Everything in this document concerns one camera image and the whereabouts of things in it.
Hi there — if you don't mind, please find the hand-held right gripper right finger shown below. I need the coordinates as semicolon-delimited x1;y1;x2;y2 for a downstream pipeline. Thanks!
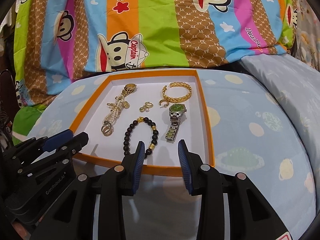
177;140;288;240

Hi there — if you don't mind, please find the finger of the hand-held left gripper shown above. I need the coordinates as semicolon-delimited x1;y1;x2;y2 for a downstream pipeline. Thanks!
17;132;89;178
2;129;73;165

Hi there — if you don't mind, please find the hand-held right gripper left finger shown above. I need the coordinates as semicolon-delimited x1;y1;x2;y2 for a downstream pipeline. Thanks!
50;141;146;240

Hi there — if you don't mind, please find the orange cardboard box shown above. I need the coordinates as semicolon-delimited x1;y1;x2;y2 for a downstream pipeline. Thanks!
69;69;216;176

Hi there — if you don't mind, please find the black bead bracelet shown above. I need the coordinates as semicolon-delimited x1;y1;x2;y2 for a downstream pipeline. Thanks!
123;116;160;156

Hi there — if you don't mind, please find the silver ring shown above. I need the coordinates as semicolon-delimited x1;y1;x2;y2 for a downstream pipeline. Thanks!
101;123;114;137

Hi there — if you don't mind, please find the pearl bracelet with gold charm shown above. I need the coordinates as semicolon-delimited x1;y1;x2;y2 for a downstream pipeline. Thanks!
102;94;131;128

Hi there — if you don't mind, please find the silver link-band wristwatch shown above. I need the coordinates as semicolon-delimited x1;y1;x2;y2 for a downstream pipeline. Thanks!
165;103;188;142

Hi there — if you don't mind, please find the green cushion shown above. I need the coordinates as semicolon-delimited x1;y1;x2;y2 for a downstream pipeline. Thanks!
13;104;43;137

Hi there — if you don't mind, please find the gold braided bangle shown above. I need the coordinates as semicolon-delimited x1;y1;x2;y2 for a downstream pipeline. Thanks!
161;82;192;104

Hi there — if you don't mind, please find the light blue dotted sheet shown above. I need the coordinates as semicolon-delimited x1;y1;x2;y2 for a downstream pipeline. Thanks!
25;67;320;240

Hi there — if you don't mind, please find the small gold wristwatch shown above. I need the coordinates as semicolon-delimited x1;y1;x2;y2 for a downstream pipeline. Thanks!
115;83;138;105

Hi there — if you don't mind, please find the pale blue quilt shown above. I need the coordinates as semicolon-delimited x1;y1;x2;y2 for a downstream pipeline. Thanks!
239;54;320;142

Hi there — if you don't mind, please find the striped cartoon monkey blanket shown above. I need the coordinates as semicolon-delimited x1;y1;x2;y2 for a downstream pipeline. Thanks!
14;0;298;96

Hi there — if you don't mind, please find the grey floral cloth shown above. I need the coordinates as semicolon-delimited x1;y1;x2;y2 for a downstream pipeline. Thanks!
289;0;320;71

